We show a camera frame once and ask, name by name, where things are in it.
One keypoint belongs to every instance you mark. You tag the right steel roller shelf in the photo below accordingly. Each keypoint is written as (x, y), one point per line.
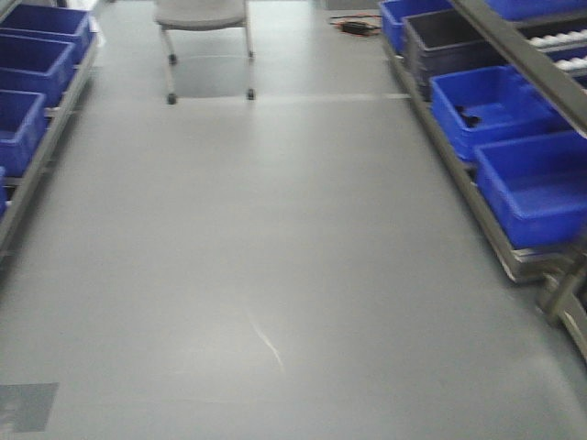
(562, 268)

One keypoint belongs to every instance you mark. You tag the grey wheeled chair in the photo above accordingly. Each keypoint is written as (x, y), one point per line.
(201, 16)

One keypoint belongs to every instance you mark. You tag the black power adapter with cable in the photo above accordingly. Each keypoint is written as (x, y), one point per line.
(359, 25)

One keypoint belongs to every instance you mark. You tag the blue plastic bin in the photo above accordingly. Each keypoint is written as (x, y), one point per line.
(393, 12)
(23, 125)
(51, 23)
(535, 187)
(37, 65)

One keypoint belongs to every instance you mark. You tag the dark navy plastic bin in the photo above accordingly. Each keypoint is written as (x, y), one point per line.
(443, 42)

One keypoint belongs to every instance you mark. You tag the blue bin with black parts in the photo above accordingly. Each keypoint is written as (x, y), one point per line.
(489, 105)

